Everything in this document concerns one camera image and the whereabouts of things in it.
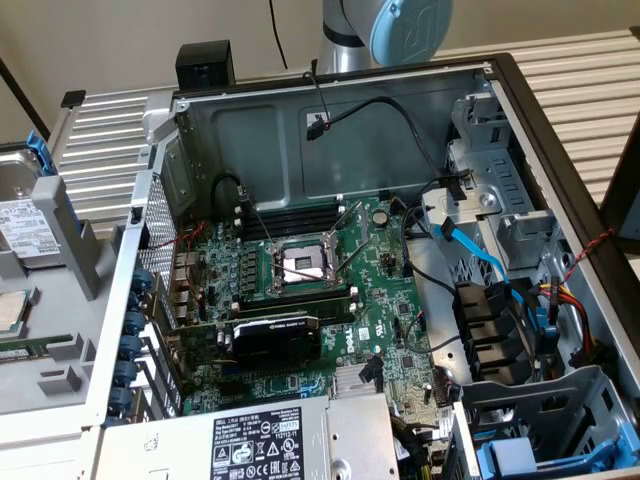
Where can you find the dark brown post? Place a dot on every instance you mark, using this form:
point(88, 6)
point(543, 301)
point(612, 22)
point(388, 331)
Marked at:
point(622, 180)

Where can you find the green Dell motherboard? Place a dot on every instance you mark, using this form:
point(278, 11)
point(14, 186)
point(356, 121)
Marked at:
point(380, 300)

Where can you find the black box mount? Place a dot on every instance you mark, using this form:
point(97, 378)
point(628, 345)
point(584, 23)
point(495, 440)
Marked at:
point(205, 60)

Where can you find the hard disk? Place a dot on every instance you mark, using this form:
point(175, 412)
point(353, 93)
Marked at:
point(25, 225)

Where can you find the green RAM stick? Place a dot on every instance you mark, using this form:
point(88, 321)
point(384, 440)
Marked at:
point(25, 347)
point(295, 301)

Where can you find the open grey PC case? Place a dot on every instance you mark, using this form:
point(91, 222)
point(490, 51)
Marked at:
point(250, 150)

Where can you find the black plastic fan shroud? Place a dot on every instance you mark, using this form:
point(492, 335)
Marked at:
point(480, 310)

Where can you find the metal CPU socket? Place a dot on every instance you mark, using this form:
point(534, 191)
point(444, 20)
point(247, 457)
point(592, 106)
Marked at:
point(300, 262)

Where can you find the metal socket cover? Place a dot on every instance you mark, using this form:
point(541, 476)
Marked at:
point(361, 220)

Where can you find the grey power supply unit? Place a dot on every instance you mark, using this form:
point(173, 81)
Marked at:
point(250, 440)

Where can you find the silver finned heatsink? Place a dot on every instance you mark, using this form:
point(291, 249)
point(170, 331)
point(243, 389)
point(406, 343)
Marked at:
point(347, 382)

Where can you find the silver CPU chip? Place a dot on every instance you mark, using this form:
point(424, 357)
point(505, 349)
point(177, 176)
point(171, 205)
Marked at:
point(10, 310)

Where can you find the empty blue disk carrier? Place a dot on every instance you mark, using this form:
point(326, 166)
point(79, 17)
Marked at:
point(510, 452)

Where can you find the black graphics card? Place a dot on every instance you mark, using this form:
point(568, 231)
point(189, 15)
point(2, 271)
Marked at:
point(275, 342)

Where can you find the thin metal locking lever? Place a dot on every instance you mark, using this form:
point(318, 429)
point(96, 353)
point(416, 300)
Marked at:
point(257, 217)

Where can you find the silver metal drive bracket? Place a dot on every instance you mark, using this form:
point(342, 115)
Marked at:
point(520, 225)

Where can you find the round coin battery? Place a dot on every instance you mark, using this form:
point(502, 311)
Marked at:
point(381, 217)

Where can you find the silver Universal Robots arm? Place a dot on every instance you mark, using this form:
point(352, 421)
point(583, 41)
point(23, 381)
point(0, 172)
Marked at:
point(340, 30)

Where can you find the black table end cap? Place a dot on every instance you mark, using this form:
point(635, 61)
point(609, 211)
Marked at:
point(73, 97)

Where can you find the grey plastic parts rack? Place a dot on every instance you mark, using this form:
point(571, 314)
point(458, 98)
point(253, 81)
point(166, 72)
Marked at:
point(60, 310)

